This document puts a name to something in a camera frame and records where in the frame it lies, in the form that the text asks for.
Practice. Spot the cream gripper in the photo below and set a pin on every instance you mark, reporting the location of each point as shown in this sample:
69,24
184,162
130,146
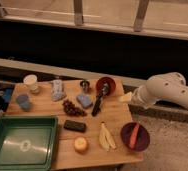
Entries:
126,98

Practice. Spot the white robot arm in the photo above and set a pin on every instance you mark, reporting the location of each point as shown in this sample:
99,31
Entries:
170,87

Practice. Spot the small metal cup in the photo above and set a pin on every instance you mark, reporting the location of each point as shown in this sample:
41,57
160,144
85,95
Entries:
85,85

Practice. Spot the white plastic cup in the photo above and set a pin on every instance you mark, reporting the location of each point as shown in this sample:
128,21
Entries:
32,83

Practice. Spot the red bowl at back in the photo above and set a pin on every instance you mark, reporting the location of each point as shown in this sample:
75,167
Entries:
106,80

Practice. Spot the orange carrot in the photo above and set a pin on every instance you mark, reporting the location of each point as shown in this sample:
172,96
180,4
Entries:
133,136

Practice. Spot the blue sponge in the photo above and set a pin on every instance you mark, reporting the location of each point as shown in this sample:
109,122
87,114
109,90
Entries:
84,100

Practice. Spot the peeled banana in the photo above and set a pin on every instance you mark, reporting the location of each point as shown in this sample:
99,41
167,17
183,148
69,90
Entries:
106,139

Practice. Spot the bunch of dark grapes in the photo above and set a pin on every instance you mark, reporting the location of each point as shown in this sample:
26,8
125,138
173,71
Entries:
71,109

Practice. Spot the black rectangular block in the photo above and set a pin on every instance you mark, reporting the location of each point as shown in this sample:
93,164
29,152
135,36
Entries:
75,126

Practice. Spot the yellow round toy fruit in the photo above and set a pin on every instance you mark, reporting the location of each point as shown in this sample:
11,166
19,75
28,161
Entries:
80,144

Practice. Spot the green plastic tray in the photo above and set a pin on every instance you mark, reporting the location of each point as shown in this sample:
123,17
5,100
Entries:
27,143

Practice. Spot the blue object at left edge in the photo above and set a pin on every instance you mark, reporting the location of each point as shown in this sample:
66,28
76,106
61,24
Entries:
7,94

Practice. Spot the black handled utensil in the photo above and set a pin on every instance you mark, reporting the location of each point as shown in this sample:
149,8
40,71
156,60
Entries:
104,91

